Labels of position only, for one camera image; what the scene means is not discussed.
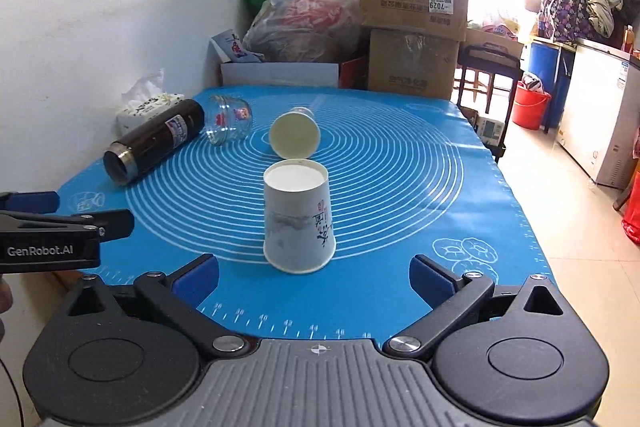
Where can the open cardboard box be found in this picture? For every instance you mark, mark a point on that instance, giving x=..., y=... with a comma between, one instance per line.
x=495, y=39

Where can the red plastic bucket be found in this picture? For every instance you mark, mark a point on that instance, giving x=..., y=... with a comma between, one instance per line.
x=530, y=107

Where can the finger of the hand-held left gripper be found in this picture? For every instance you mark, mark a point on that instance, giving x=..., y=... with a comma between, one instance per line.
x=112, y=223
x=32, y=201

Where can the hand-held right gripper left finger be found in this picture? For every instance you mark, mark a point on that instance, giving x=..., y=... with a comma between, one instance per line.
x=197, y=281

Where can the blue silicone baking mat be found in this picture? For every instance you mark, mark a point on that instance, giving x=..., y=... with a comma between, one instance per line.
x=400, y=187

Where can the brown cardboard box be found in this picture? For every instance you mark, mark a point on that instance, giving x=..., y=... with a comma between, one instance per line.
x=410, y=64

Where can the orange drink bottle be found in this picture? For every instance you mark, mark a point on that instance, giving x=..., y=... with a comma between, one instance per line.
x=629, y=39

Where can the dark wooden chair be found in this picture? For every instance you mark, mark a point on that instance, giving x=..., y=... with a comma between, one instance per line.
x=487, y=74

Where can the dark brown thermos bottle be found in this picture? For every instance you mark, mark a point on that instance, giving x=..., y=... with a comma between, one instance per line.
x=155, y=139

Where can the white chest freezer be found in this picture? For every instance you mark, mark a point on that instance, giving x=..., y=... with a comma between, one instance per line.
x=600, y=117

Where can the purple patterned bag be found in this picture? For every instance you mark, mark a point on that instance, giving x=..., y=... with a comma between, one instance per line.
x=570, y=14

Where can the clear glass jar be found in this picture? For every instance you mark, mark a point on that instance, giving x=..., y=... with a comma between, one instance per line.
x=227, y=121

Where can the white tissue pack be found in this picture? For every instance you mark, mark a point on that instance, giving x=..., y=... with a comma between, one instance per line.
x=145, y=107

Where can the white printed paper cup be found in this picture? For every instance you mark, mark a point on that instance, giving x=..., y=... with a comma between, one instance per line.
x=299, y=227

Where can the white flat box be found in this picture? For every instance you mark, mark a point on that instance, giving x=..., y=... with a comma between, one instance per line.
x=280, y=74

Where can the small white appliance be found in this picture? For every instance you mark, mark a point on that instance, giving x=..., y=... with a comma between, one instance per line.
x=490, y=128

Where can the small white blue carton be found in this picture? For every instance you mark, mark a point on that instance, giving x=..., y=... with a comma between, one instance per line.
x=235, y=47

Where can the blue plastic barrel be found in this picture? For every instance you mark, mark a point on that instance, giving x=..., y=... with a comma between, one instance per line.
x=547, y=67

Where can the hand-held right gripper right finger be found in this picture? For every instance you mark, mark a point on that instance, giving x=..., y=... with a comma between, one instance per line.
x=426, y=281

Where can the plain cream paper cup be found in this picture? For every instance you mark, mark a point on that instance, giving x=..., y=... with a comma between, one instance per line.
x=295, y=136

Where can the clear plastic bag red contents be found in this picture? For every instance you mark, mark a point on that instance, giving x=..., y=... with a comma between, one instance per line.
x=305, y=27

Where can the person's left hand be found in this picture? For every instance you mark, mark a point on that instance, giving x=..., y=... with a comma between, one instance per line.
x=4, y=297

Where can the small red box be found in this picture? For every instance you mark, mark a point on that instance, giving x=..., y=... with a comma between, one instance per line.
x=354, y=72

